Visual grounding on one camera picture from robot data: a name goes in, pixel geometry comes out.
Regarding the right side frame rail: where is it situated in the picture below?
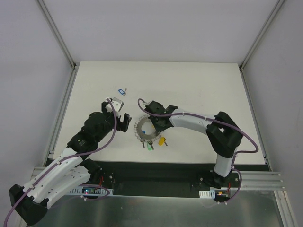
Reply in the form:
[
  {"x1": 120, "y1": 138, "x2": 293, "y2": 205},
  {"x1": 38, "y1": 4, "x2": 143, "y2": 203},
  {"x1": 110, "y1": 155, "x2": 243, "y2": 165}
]
[{"x1": 239, "y1": 68, "x2": 272, "y2": 171}]

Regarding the aluminium frame post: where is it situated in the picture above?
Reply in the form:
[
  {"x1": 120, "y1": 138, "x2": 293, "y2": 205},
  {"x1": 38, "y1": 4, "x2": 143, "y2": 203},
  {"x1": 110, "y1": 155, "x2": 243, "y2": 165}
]
[
  {"x1": 239, "y1": 0, "x2": 286, "y2": 72},
  {"x1": 36, "y1": 0, "x2": 77, "y2": 69}
]

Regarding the right white cable duct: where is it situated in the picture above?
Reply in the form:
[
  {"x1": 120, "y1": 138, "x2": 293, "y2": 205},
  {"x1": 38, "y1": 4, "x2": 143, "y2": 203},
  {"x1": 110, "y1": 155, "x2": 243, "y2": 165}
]
[{"x1": 199, "y1": 190, "x2": 215, "y2": 199}]

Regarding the blue tagged key on table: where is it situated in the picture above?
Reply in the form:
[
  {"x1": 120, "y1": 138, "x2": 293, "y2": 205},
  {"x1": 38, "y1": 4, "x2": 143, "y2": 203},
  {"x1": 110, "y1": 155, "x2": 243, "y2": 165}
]
[{"x1": 118, "y1": 88, "x2": 127, "y2": 96}]

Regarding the green key tag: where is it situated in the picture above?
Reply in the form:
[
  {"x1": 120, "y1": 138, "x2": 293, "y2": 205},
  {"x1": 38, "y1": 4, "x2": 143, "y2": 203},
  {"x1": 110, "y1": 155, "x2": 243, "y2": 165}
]
[{"x1": 147, "y1": 142, "x2": 153, "y2": 151}]

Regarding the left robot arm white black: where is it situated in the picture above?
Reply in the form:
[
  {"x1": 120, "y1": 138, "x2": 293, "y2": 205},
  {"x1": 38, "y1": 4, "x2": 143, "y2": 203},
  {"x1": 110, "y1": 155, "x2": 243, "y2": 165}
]
[{"x1": 9, "y1": 98, "x2": 131, "y2": 226}]

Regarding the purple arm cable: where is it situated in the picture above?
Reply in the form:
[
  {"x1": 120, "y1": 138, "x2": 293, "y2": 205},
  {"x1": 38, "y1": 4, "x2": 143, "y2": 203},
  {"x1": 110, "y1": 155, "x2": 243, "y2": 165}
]
[
  {"x1": 4, "y1": 98, "x2": 119, "y2": 227},
  {"x1": 137, "y1": 97, "x2": 258, "y2": 206}
]

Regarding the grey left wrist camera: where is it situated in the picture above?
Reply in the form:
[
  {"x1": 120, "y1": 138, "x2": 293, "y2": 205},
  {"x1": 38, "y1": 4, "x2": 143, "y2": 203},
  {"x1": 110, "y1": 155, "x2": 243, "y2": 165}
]
[{"x1": 106, "y1": 97, "x2": 124, "y2": 113}]

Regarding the white cable duct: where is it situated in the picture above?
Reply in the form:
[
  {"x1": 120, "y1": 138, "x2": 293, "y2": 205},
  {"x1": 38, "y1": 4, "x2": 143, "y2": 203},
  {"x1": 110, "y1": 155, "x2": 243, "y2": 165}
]
[
  {"x1": 67, "y1": 186, "x2": 113, "y2": 196},
  {"x1": 199, "y1": 190, "x2": 215, "y2": 199}
]

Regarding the left side frame rail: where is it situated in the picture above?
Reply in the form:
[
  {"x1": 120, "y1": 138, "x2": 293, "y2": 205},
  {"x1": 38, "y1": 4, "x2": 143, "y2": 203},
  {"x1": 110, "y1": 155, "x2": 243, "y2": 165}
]
[{"x1": 42, "y1": 64, "x2": 79, "y2": 166}]

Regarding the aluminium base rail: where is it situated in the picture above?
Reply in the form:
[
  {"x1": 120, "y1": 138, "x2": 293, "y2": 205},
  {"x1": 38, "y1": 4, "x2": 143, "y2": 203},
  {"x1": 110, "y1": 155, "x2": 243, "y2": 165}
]
[
  {"x1": 30, "y1": 166, "x2": 52, "y2": 184},
  {"x1": 241, "y1": 171, "x2": 286, "y2": 191}
]

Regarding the right aluminium frame post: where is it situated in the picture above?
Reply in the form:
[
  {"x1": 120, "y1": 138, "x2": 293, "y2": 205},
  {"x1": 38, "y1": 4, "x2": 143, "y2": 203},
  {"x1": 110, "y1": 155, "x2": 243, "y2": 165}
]
[{"x1": 239, "y1": 0, "x2": 286, "y2": 72}]

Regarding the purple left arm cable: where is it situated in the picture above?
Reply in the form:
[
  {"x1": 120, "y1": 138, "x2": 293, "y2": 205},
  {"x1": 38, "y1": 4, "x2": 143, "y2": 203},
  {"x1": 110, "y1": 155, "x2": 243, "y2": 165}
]
[{"x1": 4, "y1": 98, "x2": 119, "y2": 227}]

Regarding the left white cable duct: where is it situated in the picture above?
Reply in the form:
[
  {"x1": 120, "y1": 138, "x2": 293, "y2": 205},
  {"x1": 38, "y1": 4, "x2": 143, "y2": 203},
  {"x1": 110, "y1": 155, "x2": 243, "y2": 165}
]
[{"x1": 67, "y1": 186, "x2": 113, "y2": 196}]

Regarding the frame rail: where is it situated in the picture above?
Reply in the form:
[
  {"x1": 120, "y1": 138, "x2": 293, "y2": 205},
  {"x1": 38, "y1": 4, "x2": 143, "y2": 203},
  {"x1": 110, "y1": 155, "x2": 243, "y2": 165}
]
[
  {"x1": 239, "y1": 68, "x2": 272, "y2": 171},
  {"x1": 42, "y1": 64, "x2": 79, "y2": 166}
]

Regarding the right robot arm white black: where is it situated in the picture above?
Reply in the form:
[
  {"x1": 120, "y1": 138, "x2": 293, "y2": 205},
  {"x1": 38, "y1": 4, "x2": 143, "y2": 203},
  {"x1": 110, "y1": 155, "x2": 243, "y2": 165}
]
[{"x1": 144, "y1": 101, "x2": 243, "y2": 189}]

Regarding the large metal keyring with rings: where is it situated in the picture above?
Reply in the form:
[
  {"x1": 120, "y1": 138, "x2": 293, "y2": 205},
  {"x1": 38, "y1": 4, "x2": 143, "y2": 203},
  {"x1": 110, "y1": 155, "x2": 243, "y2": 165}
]
[{"x1": 134, "y1": 115, "x2": 161, "y2": 143}]

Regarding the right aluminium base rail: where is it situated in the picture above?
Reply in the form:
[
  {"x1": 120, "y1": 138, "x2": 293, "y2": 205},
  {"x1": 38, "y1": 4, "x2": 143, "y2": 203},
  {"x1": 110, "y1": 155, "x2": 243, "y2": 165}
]
[{"x1": 241, "y1": 171, "x2": 286, "y2": 191}]

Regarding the left aluminium frame post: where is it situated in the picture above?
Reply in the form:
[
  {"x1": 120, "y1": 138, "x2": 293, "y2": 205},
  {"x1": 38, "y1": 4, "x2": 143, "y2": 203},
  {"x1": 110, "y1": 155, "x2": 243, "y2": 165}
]
[{"x1": 36, "y1": 0, "x2": 77, "y2": 69}]

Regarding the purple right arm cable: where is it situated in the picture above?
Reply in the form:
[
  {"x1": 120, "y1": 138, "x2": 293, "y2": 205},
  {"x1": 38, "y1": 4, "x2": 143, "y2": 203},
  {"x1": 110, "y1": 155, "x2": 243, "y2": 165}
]
[{"x1": 137, "y1": 97, "x2": 258, "y2": 206}]

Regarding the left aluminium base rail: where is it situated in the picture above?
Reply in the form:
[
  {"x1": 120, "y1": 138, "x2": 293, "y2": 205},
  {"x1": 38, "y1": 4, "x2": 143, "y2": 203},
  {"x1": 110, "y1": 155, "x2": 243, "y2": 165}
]
[{"x1": 30, "y1": 166, "x2": 52, "y2": 184}]

